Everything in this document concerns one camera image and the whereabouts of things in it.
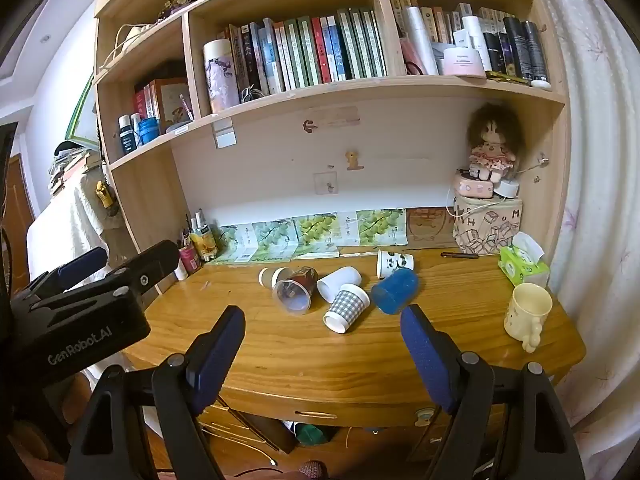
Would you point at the stack of books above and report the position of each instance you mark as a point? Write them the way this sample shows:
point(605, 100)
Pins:
point(70, 165)

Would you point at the white round charger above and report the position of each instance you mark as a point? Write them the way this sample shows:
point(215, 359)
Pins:
point(507, 189)

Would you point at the brown paper cup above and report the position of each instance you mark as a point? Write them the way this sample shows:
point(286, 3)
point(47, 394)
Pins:
point(280, 275)

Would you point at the grey white label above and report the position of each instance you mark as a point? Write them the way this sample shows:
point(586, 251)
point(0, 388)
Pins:
point(224, 132)

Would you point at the row of pale spine books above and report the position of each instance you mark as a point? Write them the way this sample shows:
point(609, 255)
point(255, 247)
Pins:
point(440, 17)

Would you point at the red spine books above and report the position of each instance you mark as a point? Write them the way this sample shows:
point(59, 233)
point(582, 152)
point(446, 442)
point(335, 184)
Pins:
point(142, 102)

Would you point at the clear adhesive wall hook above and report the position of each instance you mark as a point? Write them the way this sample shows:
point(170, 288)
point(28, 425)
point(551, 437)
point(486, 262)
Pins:
point(325, 184)

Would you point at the green framed picture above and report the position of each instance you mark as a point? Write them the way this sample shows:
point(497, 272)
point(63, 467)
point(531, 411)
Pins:
point(80, 115)

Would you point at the plain white cup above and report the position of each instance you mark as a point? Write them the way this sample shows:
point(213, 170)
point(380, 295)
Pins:
point(342, 280)

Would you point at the wooden desk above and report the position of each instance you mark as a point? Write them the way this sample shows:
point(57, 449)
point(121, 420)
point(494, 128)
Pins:
point(310, 355)

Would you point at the tall black cosmetic bottle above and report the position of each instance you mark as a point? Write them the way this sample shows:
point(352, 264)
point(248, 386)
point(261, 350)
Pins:
point(514, 47)

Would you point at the brown haired rag doll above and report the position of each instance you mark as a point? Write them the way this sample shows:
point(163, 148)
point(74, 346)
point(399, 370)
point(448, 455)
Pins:
point(492, 135)

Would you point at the row of green spine books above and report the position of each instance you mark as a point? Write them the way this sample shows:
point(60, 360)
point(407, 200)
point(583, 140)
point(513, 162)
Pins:
point(310, 50)

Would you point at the red pen holder cup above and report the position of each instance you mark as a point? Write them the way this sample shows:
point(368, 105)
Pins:
point(190, 260)

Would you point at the brown picture box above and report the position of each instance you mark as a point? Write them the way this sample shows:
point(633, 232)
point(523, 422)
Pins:
point(172, 100)

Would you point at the bear wall sticker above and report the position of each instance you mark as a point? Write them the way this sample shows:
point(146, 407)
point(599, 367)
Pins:
point(354, 160)

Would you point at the yellow print bottle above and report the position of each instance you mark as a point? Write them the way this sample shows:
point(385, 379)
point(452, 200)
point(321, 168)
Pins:
point(204, 246)

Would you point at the cream ceramic mug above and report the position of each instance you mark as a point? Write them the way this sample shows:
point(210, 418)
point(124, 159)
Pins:
point(527, 317)

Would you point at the white curtain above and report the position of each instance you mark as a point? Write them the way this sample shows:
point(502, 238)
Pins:
point(600, 160)

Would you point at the wooden bookshelf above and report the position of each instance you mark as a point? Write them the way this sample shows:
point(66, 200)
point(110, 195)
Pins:
point(150, 195)

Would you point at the dark red clear cup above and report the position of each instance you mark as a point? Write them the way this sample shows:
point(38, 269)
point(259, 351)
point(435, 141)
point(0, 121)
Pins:
point(302, 280)

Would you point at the tall white tube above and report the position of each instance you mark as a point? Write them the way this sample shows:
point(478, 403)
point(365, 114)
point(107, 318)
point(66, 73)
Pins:
point(420, 40)

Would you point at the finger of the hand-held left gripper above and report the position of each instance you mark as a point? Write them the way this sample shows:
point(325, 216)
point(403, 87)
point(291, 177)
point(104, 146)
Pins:
point(82, 265)
point(150, 265)

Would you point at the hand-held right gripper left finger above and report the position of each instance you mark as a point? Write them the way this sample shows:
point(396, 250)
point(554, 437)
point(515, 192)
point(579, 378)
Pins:
point(220, 350)

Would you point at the white floral flask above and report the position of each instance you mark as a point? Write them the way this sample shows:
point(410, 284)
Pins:
point(221, 77)

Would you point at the green tissue box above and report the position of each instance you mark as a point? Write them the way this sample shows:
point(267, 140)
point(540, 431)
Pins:
point(522, 267)

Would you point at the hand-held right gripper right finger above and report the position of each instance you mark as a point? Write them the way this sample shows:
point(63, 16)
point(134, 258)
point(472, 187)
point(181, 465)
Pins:
point(425, 360)

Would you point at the pink pouch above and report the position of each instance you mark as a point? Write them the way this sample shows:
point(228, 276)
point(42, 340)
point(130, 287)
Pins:
point(410, 55)

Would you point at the dark pen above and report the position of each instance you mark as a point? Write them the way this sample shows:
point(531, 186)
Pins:
point(460, 255)

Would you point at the white pink cream jar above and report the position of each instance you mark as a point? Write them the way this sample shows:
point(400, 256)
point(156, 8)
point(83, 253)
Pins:
point(462, 62)

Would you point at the white cosmetic bottle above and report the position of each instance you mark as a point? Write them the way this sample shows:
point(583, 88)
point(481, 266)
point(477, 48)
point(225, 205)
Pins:
point(477, 35)

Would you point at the blue jar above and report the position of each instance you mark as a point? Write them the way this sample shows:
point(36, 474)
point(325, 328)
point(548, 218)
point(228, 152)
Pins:
point(148, 132)

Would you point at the brown wall hook sticker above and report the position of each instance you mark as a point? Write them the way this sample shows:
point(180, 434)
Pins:
point(310, 126)

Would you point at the white panda print cup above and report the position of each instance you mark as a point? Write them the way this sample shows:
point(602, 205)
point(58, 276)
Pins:
point(397, 262)

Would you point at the brown paper bag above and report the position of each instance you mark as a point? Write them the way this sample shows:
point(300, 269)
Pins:
point(430, 227)

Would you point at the white cloth cover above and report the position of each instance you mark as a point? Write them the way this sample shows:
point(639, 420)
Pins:
point(70, 225)

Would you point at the black bottle white cap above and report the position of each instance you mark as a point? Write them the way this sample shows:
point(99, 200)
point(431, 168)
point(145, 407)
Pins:
point(536, 52)

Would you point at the green leaf print box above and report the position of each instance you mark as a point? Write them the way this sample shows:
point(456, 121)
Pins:
point(380, 225)
point(237, 242)
point(315, 230)
point(274, 235)

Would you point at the letter print cardboard box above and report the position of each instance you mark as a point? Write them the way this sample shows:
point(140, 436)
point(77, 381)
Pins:
point(487, 227)

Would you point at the blue plastic cup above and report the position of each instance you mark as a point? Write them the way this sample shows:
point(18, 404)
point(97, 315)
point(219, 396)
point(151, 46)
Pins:
point(397, 290)

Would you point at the small white bottle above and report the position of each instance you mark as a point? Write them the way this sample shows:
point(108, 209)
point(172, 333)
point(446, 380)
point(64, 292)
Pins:
point(180, 271)

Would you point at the grey checkered paper cup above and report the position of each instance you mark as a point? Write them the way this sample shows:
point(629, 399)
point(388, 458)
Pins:
point(350, 305)

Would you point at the patterned handbag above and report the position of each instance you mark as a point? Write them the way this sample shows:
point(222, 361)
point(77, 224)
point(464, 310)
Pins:
point(175, 5)

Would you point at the pink small device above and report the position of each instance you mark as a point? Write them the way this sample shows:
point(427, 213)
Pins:
point(472, 186)

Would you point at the yellow toy figure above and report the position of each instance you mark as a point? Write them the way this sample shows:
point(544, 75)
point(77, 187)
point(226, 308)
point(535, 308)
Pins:
point(104, 194)

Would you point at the short black cosmetic bottle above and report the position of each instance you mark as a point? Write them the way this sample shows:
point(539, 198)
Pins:
point(494, 52)

